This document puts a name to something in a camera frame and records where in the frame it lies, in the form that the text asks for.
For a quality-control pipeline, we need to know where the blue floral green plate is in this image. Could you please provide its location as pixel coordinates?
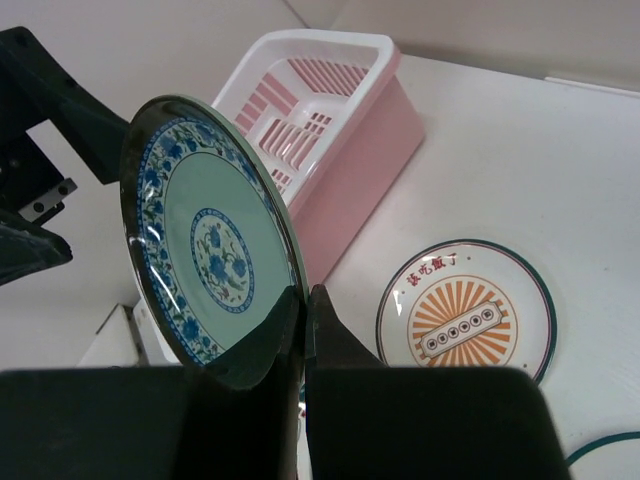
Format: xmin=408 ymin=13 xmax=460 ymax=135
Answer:
xmin=120 ymin=95 xmax=309 ymax=367

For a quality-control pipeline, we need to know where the white pink dish rack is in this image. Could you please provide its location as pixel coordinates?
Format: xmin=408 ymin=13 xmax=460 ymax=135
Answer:
xmin=213 ymin=29 xmax=425 ymax=284

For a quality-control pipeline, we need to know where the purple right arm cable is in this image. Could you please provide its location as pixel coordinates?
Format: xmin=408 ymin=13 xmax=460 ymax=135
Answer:
xmin=564 ymin=430 xmax=640 ymax=464

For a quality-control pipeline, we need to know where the orange sunburst plate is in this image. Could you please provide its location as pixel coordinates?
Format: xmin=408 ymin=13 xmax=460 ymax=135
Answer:
xmin=375 ymin=239 xmax=558 ymax=382

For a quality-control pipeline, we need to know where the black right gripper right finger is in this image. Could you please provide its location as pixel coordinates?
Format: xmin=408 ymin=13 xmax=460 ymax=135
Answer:
xmin=305 ymin=285 xmax=569 ymax=479

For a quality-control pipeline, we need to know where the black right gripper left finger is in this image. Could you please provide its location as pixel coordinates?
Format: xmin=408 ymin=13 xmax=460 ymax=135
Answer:
xmin=1 ymin=288 xmax=304 ymax=479

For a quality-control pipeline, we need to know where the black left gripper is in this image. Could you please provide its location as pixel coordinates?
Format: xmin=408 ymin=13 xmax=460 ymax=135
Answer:
xmin=1 ymin=26 xmax=129 ymax=284

